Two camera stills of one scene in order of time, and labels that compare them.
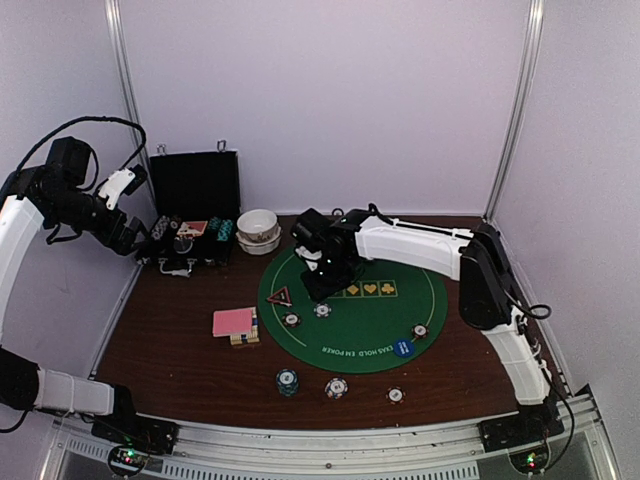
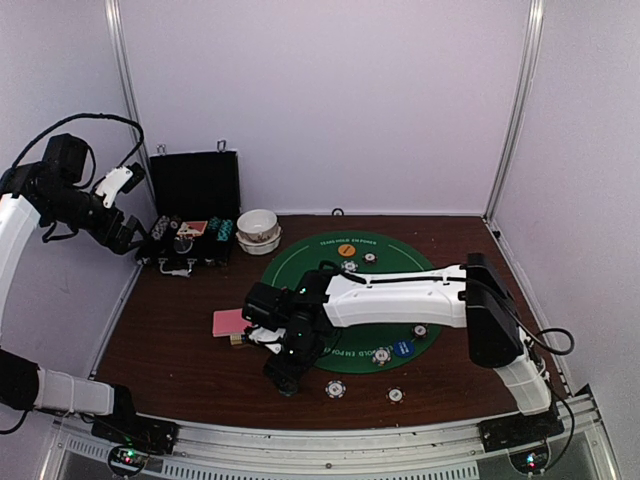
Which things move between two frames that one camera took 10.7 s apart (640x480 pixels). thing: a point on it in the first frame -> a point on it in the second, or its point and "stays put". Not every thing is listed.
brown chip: (420, 331) stays put
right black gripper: (319, 291) -> (277, 371)
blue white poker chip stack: (336, 388) stays put
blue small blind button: (403, 348) stays put
